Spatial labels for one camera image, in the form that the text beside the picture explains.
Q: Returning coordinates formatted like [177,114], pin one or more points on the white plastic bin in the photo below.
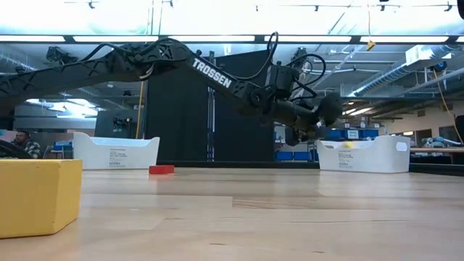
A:
[94,156]
[373,159]

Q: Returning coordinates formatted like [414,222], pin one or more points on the red long wooden block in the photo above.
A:
[161,169]

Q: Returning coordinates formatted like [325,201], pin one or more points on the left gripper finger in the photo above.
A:
[294,136]
[330,108]

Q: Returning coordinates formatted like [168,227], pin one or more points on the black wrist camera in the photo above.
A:
[282,81]

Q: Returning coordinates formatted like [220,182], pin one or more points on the blue storage bin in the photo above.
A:
[302,156]
[284,156]

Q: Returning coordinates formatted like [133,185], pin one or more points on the black folding partition screen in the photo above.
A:
[174,127]

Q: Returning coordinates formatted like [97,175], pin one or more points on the yellow hanging tag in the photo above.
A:
[370,45]

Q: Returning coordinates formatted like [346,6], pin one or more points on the black ceiling-mounted device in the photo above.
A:
[302,52]
[58,55]

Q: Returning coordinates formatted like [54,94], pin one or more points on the wooden workbench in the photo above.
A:
[435,149]

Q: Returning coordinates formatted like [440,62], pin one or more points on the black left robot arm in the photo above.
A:
[214,76]

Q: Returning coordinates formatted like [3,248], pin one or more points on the silver ventilation duct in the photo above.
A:
[391,74]
[14,61]

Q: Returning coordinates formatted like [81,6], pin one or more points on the person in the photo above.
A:
[27,146]

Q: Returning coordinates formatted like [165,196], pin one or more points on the yellow wooden cube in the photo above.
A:
[348,145]
[36,199]

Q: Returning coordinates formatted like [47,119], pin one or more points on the blue storage crate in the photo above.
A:
[369,134]

